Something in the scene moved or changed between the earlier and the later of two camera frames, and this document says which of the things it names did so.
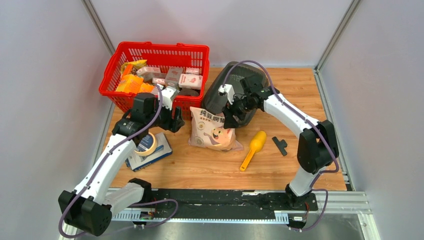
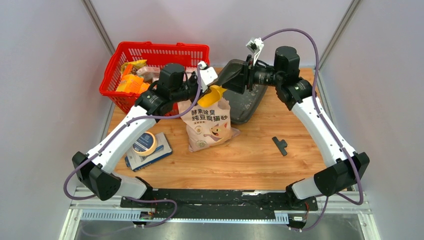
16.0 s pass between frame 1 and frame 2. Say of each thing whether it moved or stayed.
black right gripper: moved
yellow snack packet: stayed
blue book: stayed
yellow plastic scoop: moved
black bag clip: stayed
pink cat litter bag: moved
